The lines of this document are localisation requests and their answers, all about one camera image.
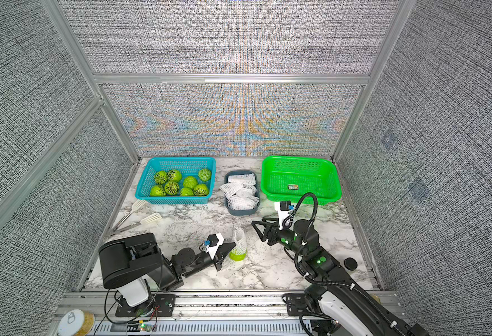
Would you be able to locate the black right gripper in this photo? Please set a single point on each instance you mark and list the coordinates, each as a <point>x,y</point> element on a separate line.
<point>270,232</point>

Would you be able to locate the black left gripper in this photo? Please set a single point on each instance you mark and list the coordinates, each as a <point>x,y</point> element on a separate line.
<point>219,259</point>

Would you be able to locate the green custard apple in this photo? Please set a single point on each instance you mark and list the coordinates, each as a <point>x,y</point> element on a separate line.
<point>237,257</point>

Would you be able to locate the white foam net sleeve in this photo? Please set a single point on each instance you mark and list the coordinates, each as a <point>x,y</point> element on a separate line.
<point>240,240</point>

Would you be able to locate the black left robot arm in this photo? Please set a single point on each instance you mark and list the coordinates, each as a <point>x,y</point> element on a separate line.
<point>127,264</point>

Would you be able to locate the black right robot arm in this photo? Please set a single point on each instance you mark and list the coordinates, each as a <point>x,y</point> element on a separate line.
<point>332,291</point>

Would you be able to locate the white foam net pile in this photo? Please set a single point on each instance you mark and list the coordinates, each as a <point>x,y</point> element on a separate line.
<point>241,192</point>

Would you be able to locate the custard apple in teal basket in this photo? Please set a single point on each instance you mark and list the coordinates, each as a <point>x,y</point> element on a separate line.
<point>161,178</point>

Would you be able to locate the grey-blue plastic tub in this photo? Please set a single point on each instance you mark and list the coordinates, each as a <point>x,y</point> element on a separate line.
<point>242,193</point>

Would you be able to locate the bright green plastic basket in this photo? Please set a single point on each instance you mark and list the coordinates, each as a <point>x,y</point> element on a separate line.
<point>312,175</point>

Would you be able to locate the teal plastic basket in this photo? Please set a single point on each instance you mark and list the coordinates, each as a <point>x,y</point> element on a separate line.
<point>189,166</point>

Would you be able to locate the black round cap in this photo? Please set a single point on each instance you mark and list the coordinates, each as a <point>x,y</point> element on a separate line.
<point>350,264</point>

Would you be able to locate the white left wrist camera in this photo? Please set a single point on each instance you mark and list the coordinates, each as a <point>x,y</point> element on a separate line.
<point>212,243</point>

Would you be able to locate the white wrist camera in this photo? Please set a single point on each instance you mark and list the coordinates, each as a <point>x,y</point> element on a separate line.
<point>285,211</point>
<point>212,243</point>

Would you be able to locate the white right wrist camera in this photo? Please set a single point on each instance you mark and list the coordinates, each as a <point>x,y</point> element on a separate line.
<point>285,211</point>

